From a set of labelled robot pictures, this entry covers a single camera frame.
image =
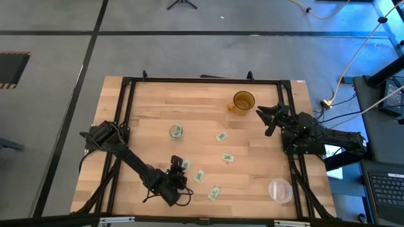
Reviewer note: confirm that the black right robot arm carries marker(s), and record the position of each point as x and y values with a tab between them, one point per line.
331	137

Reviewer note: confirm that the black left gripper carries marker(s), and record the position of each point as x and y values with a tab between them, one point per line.
176	179

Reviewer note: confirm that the yellow ceramic mug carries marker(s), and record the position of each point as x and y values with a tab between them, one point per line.
243	108

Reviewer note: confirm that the black tripod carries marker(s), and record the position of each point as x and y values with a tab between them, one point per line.
182	3

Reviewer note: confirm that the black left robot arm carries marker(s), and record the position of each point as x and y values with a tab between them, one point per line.
132	157

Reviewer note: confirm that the black power adapter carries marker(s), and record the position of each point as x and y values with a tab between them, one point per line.
394	97

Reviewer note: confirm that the black metal beam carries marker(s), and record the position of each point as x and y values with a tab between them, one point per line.
386	72

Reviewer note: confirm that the white paper sheet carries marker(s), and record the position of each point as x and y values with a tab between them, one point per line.
334	171

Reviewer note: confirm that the black floor hatch striped edge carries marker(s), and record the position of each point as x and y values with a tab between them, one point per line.
12	69

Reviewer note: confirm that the green white stevia packet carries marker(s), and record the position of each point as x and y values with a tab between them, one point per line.
221	136
228	157
187	165
199	176
176	130
214	193

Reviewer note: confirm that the small clear glass jar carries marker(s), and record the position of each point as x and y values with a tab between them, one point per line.
170	134

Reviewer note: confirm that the computer keyboard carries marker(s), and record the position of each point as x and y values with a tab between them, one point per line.
386	192

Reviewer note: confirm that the grey desk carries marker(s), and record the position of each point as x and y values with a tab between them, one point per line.
378	142

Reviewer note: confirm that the clear round plastic container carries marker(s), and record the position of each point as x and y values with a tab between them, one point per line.
280	190

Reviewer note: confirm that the black frame clamp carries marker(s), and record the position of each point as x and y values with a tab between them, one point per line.
250	75
144	74

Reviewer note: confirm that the grey furniture foot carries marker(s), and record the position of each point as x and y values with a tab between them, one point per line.
11	145

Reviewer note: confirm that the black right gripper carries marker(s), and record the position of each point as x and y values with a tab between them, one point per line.
282	118

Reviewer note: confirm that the black desk foot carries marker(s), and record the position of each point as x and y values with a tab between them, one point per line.
344	160

